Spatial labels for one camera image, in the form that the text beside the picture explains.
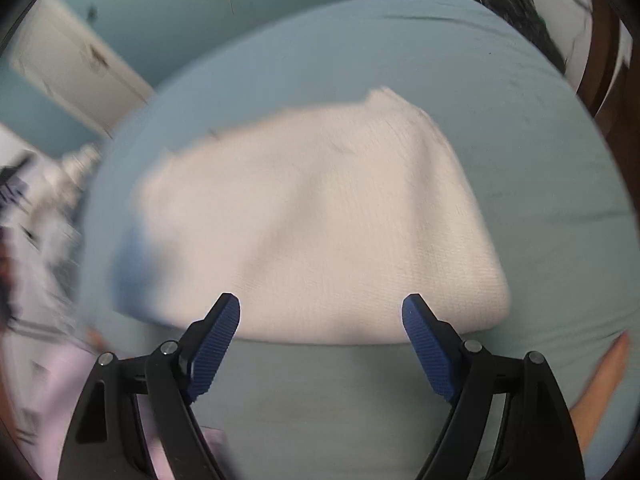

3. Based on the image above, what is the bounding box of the dark wooden chair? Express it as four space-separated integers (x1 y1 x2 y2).
575 0 631 121

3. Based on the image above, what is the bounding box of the white puffer jacket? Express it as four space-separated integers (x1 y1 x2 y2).
45 142 103 196

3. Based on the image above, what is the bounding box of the pink checked blanket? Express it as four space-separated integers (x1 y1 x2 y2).
0 330 226 480

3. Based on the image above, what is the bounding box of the bed with light blue sheet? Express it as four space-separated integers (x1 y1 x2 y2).
75 0 633 480

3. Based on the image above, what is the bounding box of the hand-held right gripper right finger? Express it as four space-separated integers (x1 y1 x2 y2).
401 293 586 480

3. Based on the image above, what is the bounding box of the white door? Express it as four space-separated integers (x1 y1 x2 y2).
10 0 156 138

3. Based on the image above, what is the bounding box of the cream knit sweater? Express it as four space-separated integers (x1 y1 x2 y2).
112 86 512 347

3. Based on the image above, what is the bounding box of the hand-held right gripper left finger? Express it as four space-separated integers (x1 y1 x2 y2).
57 292 242 480

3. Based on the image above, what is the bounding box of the person's right foot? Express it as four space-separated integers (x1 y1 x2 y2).
570 332 632 456

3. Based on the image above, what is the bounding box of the black plastic bag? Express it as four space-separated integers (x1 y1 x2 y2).
462 0 568 76

